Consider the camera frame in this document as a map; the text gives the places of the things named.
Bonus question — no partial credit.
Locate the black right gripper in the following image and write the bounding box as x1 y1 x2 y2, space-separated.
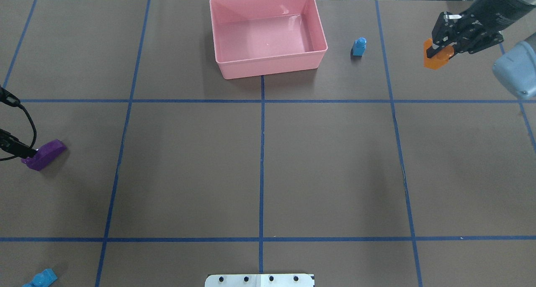
426 3 504 62

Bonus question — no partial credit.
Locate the orange block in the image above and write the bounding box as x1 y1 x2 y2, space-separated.
423 38 454 70

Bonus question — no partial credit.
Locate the purple block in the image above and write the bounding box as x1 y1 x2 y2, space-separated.
21 139 67 172

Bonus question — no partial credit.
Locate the small blue block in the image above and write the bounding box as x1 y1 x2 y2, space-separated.
351 37 367 57

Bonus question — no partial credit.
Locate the long blue block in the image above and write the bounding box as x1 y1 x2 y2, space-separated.
22 268 58 287

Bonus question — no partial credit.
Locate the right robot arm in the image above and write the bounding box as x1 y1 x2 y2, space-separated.
423 0 536 100

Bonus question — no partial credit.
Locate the pink plastic box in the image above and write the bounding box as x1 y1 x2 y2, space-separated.
209 0 329 79

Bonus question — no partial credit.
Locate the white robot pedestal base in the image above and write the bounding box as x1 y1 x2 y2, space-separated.
204 273 315 287

